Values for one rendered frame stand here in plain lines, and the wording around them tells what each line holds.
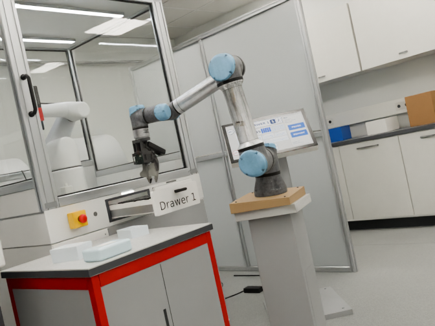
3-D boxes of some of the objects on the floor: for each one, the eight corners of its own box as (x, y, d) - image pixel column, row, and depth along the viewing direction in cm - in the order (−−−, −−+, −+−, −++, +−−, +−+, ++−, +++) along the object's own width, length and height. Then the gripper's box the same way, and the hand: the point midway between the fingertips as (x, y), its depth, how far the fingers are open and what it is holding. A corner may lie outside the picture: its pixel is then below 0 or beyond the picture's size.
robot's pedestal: (345, 349, 240) (312, 192, 238) (334, 381, 212) (296, 203, 211) (285, 352, 252) (253, 202, 251) (267, 381, 224) (230, 213, 223)
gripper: (126, 141, 236) (135, 186, 236) (142, 137, 229) (151, 184, 229) (140, 140, 243) (148, 183, 243) (155, 135, 236) (164, 180, 236)
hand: (153, 180), depth 238 cm, fingers open, 3 cm apart
